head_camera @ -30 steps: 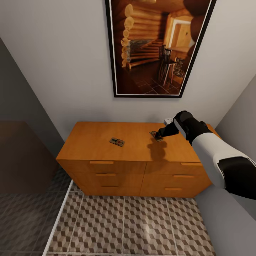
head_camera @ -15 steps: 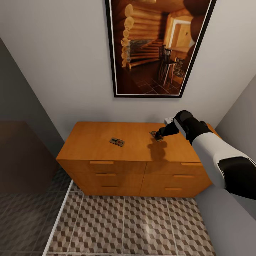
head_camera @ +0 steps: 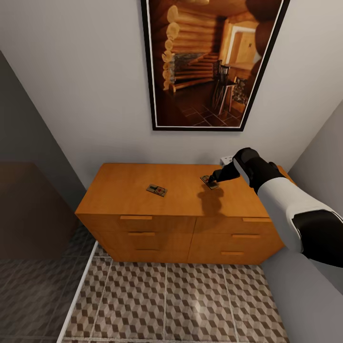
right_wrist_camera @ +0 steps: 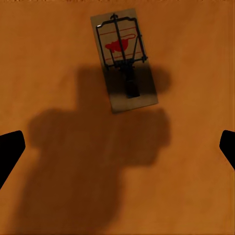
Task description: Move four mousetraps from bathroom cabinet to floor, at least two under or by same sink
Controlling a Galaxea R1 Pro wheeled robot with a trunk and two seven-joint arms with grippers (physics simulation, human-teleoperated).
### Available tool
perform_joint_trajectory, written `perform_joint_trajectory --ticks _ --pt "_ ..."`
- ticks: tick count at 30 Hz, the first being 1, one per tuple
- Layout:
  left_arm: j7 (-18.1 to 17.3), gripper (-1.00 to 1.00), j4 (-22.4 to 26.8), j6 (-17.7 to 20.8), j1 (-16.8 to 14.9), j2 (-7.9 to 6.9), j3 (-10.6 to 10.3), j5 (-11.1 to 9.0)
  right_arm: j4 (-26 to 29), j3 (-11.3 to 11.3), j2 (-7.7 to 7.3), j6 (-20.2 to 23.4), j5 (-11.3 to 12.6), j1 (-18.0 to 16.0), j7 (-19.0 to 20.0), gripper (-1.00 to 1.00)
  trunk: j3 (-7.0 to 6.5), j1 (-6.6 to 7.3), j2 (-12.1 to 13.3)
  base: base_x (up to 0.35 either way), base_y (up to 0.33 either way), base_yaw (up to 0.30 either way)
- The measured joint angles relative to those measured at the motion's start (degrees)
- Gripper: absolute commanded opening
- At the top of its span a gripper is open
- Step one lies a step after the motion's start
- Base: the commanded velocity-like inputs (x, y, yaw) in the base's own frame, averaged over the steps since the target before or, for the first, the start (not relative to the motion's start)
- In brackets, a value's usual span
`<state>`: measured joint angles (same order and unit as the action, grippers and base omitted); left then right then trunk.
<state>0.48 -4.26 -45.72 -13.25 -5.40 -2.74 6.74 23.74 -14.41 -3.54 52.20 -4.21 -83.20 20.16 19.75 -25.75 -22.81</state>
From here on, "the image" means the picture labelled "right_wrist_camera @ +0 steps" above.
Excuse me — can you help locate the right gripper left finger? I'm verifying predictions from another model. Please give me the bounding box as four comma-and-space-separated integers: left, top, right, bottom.
0, 130, 25, 189

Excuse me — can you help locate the mousetrap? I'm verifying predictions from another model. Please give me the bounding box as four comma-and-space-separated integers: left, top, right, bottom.
91, 8, 159, 114

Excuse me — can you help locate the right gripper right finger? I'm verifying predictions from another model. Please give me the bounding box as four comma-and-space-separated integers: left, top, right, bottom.
219, 130, 235, 170

